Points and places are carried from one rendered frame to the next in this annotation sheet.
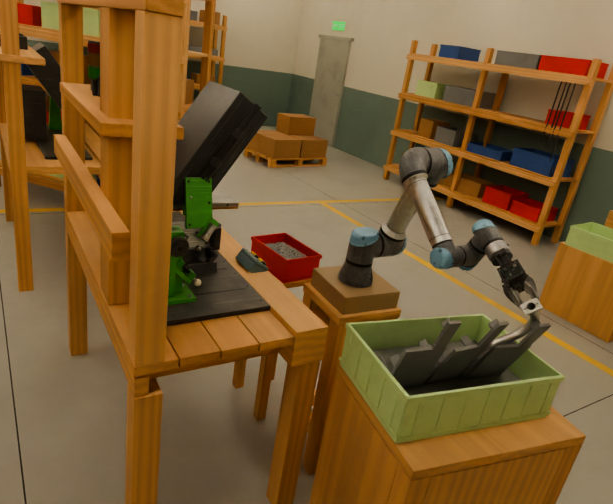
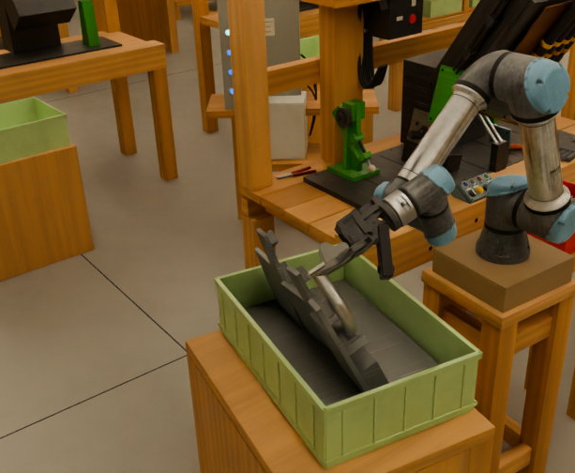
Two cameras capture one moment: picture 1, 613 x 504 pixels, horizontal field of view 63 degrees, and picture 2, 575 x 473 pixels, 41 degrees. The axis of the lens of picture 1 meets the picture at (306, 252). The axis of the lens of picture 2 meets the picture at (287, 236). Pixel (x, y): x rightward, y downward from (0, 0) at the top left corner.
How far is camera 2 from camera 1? 2.54 m
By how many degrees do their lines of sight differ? 79
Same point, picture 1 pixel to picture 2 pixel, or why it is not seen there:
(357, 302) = (447, 265)
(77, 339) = not seen: hidden behind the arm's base
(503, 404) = (278, 380)
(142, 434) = (248, 250)
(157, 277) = (242, 113)
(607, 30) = not seen: outside the picture
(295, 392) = not seen: hidden behind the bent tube
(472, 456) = (217, 382)
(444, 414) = (239, 331)
